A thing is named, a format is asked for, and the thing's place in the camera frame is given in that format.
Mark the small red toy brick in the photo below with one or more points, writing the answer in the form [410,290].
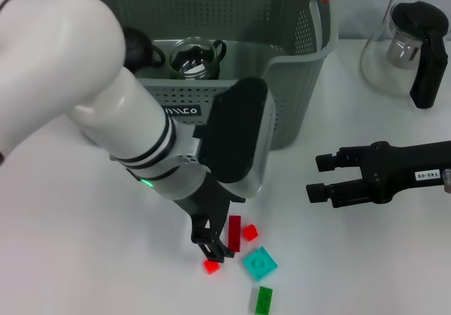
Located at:
[250,232]
[211,267]

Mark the silver right gripper connector post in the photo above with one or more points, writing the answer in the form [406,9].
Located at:
[447,181]

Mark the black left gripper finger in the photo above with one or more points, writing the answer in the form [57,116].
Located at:
[216,249]
[202,234]

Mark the green toy brick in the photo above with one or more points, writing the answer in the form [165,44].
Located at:
[264,301]

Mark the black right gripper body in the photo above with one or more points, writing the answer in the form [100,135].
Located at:
[394,170]

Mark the dark red long toy brick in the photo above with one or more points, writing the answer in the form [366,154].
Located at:
[235,234]

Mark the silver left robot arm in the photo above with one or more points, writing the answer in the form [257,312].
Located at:
[53,65]

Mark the cyan square toy plate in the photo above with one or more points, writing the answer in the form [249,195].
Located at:
[260,264]

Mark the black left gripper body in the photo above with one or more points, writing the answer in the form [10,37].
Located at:
[208,198]

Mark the black clay teapot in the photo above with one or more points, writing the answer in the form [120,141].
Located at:
[141,47]

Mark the grey perforated storage basket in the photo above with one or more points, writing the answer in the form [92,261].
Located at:
[299,82]

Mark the left wrist camera housing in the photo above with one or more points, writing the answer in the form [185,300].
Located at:
[239,135]

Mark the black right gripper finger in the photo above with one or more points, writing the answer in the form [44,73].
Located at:
[345,193]
[345,158]

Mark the glass teacup with black sleeve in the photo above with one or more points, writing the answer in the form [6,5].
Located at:
[195,61]

